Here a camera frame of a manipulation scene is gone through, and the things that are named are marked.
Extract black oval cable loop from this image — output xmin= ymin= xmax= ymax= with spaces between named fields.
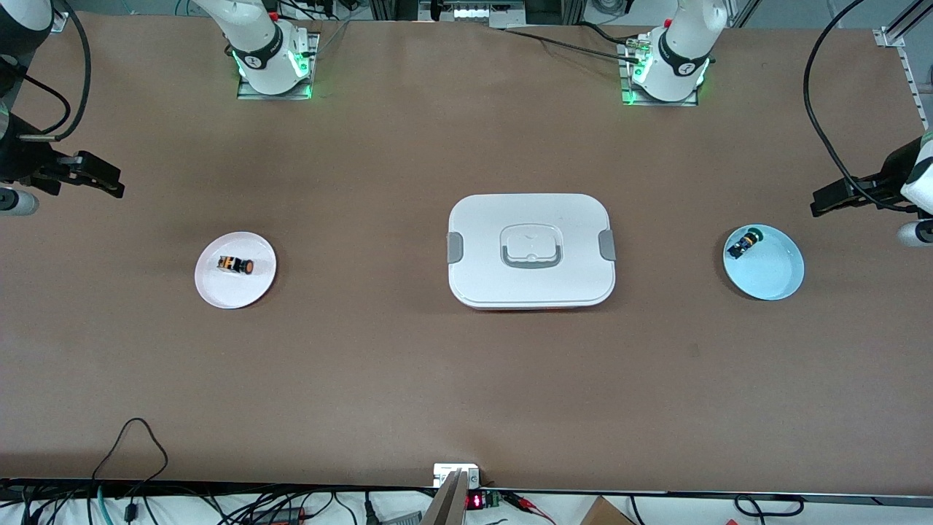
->
xmin=735 ymin=494 xmax=805 ymax=518

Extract brown cardboard piece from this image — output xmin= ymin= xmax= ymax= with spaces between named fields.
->
xmin=579 ymin=496 xmax=635 ymax=525

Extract black cable to arm base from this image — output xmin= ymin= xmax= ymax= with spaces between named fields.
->
xmin=503 ymin=28 xmax=642 ymax=63

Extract aluminium frame with light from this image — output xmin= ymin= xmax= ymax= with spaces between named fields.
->
xmin=418 ymin=0 xmax=527 ymax=28

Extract black looped thin cable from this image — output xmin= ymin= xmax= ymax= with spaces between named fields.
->
xmin=91 ymin=418 xmax=170 ymax=504

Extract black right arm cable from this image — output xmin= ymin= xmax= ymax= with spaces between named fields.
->
xmin=15 ymin=0 xmax=92 ymax=141

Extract light blue round plate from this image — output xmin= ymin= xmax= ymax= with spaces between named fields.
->
xmin=723 ymin=224 xmax=805 ymax=300

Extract grey angled bar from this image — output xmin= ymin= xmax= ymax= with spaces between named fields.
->
xmin=423 ymin=470 xmax=471 ymax=525

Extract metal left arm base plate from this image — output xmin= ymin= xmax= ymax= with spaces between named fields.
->
xmin=618 ymin=40 xmax=699 ymax=107

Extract aluminium frame rail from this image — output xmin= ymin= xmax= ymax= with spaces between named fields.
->
xmin=875 ymin=0 xmax=933 ymax=143

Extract white lidded container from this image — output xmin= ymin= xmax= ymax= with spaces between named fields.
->
xmin=446 ymin=193 xmax=617 ymax=311

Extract white mounting block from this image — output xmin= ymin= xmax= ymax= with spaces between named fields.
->
xmin=434 ymin=464 xmax=480 ymax=488

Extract red clip leads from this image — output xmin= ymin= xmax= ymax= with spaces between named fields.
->
xmin=510 ymin=492 xmax=555 ymax=522

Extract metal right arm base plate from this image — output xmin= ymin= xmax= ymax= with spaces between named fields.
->
xmin=236 ymin=33 xmax=320 ymax=101

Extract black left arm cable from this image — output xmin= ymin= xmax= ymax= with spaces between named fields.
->
xmin=804 ymin=0 xmax=912 ymax=212

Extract green push-button switch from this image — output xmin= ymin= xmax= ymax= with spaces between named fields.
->
xmin=731 ymin=228 xmax=764 ymax=260

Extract pink round plate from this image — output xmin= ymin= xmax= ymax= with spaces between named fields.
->
xmin=195 ymin=231 xmax=278 ymax=309

